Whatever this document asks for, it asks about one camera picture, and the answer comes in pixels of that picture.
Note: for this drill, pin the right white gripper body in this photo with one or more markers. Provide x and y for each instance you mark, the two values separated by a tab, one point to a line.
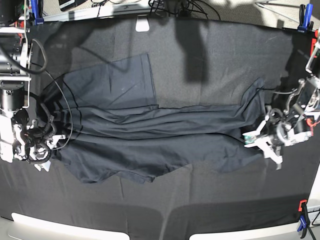
30	144

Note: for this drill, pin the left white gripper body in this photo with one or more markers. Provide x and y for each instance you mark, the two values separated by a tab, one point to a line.
285	132

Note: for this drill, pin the dark navy t-shirt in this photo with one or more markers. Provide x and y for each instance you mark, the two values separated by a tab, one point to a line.
117	127

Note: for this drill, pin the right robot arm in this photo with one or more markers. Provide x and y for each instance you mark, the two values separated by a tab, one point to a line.
20	58

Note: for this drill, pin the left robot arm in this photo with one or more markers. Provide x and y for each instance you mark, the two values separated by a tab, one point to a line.
305	99

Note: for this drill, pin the blue orange clamp bottom right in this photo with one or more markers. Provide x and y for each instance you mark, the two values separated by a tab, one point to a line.
305	224

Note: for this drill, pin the red clamp right edge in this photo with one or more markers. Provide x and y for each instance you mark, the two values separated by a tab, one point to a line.
312	48

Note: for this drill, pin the black table cloth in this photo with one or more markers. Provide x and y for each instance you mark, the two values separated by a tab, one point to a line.
193	62

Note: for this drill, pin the blue clamp top right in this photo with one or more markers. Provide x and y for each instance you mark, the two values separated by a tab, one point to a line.
305	23

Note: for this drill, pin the blue clamp top left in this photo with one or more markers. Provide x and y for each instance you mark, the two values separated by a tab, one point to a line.
37	7

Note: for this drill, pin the white tag on cloth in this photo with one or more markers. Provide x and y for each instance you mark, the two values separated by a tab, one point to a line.
142	24

